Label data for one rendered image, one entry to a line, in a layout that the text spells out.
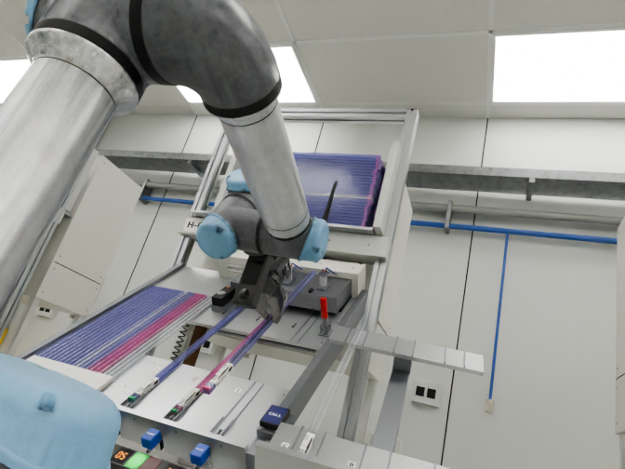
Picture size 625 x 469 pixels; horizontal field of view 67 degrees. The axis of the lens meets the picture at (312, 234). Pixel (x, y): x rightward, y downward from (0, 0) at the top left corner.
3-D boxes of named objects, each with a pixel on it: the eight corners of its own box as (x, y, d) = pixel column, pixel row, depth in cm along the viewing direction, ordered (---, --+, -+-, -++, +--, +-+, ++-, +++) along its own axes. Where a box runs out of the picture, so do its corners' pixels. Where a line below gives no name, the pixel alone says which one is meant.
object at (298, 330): (323, 364, 119) (323, 346, 118) (120, 320, 144) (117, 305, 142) (362, 306, 148) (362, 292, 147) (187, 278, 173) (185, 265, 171)
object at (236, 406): (249, 463, 86) (248, 449, 85) (2, 384, 111) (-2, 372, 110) (293, 400, 103) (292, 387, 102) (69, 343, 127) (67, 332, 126)
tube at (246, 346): (209, 395, 85) (208, 390, 85) (203, 393, 86) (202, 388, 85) (315, 274, 128) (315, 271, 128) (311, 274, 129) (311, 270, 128)
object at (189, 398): (177, 417, 95) (176, 410, 95) (171, 415, 96) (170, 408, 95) (285, 306, 139) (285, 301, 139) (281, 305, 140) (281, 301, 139)
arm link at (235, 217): (248, 231, 76) (273, 197, 85) (187, 221, 79) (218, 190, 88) (253, 269, 81) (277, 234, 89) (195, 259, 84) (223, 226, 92)
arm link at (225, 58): (276, -61, 46) (335, 226, 86) (177, -58, 49) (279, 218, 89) (233, 10, 40) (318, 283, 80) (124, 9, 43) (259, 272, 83)
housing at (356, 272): (357, 316, 145) (358, 274, 141) (220, 292, 163) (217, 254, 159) (365, 304, 152) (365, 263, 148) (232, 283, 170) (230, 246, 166)
